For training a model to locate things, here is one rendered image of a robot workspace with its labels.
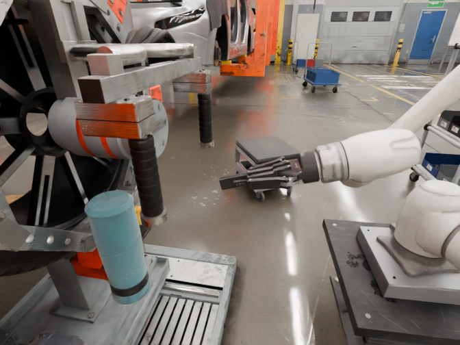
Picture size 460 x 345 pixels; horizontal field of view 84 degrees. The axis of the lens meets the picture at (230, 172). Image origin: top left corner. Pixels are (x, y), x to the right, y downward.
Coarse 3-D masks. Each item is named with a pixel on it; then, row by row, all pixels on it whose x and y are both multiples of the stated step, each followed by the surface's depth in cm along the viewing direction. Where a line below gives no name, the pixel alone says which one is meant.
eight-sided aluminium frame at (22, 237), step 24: (0, 0) 36; (24, 0) 44; (72, 0) 48; (96, 0) 54; (0, 24) 36; (96, 24) 60; (120, 24) 63; (0, 192) 38; (0, 216) 39; (0, 240) 38; (24, 240) 42; (48, 240) 48; (72, 240) 53
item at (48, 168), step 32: (32, 32) 65; (32, 64) 52; (32, 96) 53; (0, 128) 47; (64, 160) 63; (96, 160) 74; (32, 192) 56; (64, 192) 75; (96, 192) 75; (32, 224) 56; (64, 224) 62
